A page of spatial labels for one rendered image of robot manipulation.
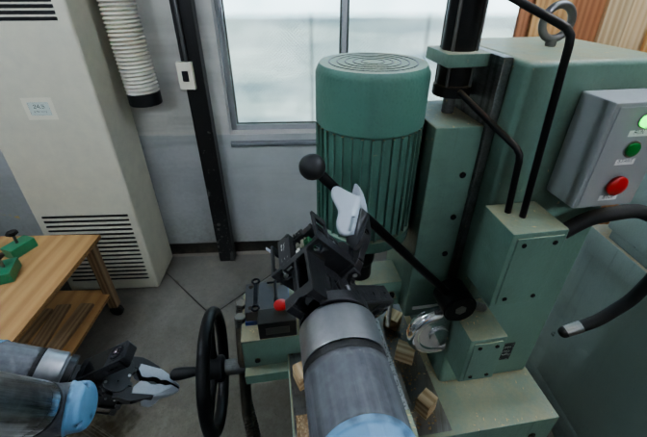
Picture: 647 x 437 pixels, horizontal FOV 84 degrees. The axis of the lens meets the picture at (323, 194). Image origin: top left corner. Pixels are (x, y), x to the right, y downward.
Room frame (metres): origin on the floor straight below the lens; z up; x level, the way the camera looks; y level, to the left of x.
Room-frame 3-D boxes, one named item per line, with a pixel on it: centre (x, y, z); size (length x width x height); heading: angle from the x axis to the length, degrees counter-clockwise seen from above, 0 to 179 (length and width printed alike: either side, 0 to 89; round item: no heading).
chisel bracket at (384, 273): (0.57, -0.10, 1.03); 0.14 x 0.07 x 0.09; 99
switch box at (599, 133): (0.48, -0.41, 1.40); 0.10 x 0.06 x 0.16; 99
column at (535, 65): (0.61, -0.36, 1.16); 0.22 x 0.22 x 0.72; 9
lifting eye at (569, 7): (0.61, -0.36, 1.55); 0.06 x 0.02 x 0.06; 99
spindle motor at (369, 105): (0.57, -0.08, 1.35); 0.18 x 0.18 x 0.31
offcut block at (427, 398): (0.43, -0.22, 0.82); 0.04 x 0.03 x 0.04; 133
